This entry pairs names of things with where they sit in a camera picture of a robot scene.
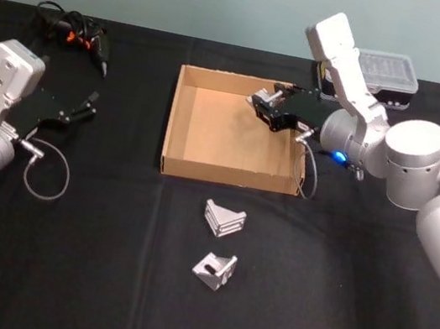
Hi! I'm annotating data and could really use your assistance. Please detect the small silver metal bracket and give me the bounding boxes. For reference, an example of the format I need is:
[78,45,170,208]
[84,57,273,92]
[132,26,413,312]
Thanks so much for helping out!
[245,85,285,111]

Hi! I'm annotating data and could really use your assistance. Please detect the shallow brown cardboard tray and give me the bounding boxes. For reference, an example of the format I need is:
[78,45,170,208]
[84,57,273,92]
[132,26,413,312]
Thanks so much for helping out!
[156,61,322,200]

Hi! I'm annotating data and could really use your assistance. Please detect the silver slotted corner bracket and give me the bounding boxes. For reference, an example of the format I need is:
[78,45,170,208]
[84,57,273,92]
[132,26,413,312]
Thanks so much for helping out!
[187,248,239,297]

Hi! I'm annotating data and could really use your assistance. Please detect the thin grey left gripper cable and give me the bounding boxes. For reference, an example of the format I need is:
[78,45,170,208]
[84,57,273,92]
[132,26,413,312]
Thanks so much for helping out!
[9,134,76,204]

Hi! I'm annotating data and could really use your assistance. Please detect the silver triangular corner bracket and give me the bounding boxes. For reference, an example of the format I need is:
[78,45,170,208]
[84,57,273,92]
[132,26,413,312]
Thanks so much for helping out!
[199,197,250,243]

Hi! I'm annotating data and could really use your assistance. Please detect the thin grey gripper cable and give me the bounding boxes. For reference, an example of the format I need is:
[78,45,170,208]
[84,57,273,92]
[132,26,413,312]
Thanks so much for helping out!
[284,127,328,201]
[9,134,76,204]

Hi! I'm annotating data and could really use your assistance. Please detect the thin grey right gripper cable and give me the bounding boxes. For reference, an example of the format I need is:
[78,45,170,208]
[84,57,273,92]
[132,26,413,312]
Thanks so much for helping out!
[284,127,328,201]

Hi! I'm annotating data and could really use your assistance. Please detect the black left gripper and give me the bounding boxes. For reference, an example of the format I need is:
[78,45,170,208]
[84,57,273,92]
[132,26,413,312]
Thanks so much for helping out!
[3,76,102,151]

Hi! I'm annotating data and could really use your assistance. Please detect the black table cloth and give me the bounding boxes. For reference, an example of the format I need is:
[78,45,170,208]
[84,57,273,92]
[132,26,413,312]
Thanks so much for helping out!
[0,0,440,329]

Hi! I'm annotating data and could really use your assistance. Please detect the clear plastic case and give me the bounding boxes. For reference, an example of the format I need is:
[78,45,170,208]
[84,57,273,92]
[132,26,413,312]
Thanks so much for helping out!
[310,40,425,115]

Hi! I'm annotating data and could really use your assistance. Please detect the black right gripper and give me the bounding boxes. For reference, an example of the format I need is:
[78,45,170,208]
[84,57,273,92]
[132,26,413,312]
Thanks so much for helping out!
[245,77,345,146]

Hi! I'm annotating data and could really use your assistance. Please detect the black corded tool orange parts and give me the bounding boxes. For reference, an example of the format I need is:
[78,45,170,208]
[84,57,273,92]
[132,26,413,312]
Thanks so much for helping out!
[25,0,120,80]

